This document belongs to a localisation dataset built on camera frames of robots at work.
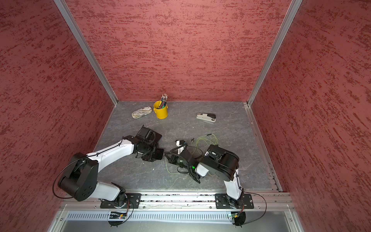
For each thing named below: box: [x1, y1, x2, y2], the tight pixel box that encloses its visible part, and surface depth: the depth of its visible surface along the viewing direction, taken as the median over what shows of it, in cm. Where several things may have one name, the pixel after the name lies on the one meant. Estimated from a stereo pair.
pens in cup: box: [158, 93, 169, 109], surface depth 105 cm
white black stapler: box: [196, 112, 216, 123], surface depth 111 cm
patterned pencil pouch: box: [131, 105, 153, 119], surface depth 112 cm
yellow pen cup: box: [153, 95, 169, 120], surface depth 106 cm
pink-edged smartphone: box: [135, 124, 163, 144], surface depth 74 cm
